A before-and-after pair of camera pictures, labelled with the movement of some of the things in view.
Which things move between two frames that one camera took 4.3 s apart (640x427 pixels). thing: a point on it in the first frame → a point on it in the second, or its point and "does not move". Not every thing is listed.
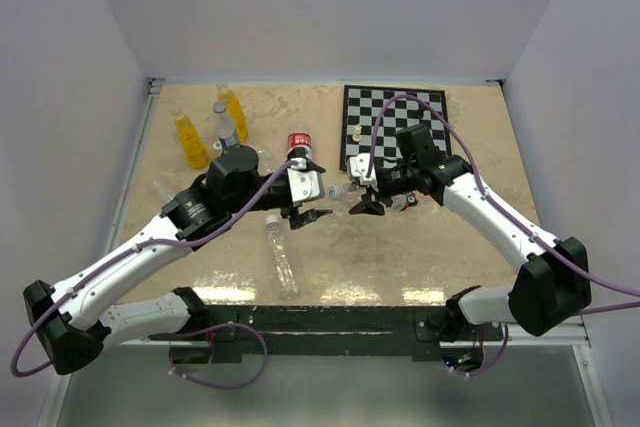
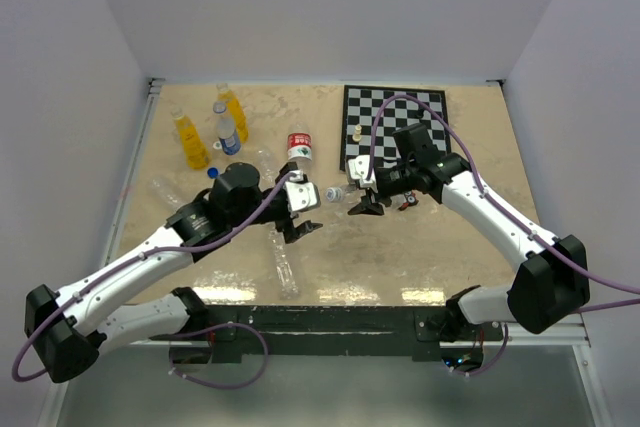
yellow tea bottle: [226, 95] does not move
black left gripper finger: [307, 217] → [293, 235]
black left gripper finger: [301, 152] → [286, 169]
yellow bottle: [196, 154] does not move
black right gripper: [367, 205] does not move
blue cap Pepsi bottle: [225, 126] does not move
